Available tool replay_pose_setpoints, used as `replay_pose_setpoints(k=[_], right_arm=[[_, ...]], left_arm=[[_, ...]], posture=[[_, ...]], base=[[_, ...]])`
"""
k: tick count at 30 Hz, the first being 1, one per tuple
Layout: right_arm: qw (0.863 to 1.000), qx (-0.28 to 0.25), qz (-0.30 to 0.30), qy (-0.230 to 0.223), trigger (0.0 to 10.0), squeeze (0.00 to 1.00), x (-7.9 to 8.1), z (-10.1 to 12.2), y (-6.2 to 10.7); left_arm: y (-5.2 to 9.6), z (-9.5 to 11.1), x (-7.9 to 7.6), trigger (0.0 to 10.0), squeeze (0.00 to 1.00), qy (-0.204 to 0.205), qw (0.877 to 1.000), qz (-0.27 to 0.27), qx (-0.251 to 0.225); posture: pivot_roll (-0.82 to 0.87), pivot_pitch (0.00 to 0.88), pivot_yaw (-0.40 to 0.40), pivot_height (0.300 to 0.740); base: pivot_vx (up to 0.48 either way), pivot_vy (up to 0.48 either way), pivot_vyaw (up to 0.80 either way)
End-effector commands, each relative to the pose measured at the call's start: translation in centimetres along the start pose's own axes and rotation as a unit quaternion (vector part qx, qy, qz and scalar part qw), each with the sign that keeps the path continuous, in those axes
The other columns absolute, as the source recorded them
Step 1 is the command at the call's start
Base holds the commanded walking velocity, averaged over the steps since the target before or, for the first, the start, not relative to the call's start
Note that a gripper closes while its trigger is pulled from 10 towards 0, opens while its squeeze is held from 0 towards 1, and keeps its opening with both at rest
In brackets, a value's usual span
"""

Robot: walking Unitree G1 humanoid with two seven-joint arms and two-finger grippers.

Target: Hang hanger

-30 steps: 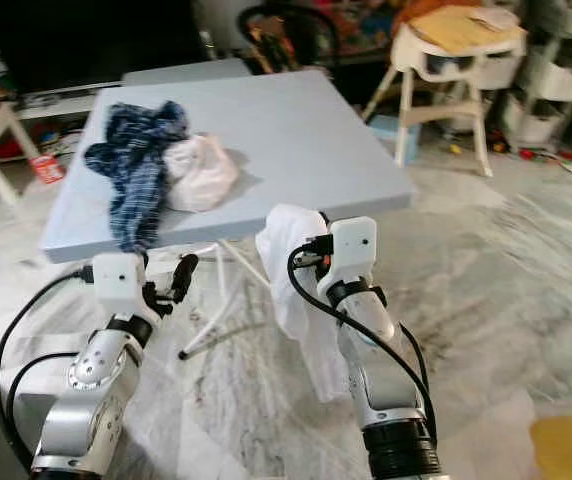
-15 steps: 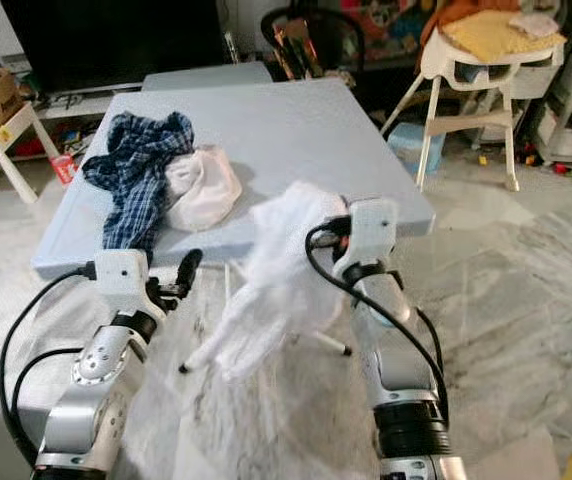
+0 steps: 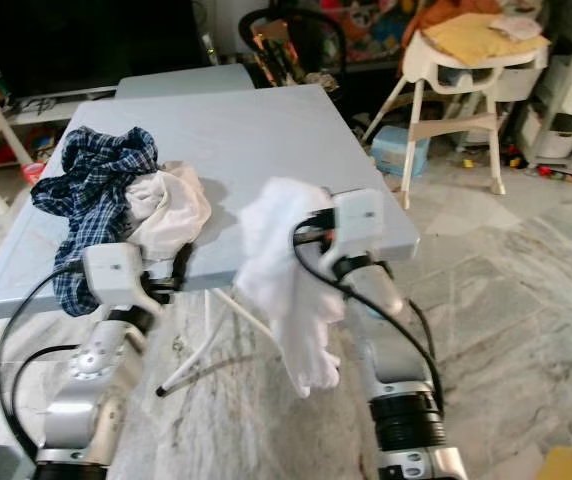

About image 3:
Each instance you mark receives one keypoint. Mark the yellow quilted cushion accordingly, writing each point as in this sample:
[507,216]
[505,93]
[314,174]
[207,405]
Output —
[471,40]

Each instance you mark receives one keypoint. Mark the white shirt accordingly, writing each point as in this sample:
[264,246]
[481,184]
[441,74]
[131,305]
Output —
[286,290]

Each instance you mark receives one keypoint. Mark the colourful cartoon play mat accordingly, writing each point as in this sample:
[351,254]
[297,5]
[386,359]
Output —
[366,18]

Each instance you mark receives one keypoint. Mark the black round chair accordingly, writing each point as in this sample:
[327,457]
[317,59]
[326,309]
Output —
[326,45]

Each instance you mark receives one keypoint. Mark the grey folding table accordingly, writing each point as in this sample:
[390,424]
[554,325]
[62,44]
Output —
[226,150]

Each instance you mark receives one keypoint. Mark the orange brown garment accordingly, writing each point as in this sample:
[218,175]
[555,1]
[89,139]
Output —
[436,12]

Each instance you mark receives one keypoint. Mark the black television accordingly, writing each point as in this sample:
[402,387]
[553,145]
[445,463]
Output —
[86,50]

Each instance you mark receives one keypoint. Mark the white drawer cart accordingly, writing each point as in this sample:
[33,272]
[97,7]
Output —
[566,140]

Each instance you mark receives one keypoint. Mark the small pink cloth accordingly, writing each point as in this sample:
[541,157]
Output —
[516,25]

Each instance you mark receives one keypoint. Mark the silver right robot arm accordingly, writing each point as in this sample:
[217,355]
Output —
[386,350]

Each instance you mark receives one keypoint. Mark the light blue box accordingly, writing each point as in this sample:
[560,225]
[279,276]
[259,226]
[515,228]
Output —
[396,150]

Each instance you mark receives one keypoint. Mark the white metal table legs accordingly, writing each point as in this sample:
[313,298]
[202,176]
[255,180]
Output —
[226,330]

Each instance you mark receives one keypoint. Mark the cream garment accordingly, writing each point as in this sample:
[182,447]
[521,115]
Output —
[171,215]

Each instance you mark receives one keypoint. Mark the blue plaid shirt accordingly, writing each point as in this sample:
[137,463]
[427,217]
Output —
[96,190]

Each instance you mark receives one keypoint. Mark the white baby high chair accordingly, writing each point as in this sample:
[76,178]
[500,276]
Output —
[436,75]

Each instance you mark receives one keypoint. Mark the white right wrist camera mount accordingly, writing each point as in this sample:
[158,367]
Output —
[361,225]

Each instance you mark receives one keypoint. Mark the red can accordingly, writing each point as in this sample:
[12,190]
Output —
[35,174]

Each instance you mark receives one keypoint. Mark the white television stand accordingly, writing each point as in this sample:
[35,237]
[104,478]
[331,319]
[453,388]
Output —
[66,103]

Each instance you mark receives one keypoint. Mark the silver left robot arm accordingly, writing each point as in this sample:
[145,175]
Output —
[91,400]

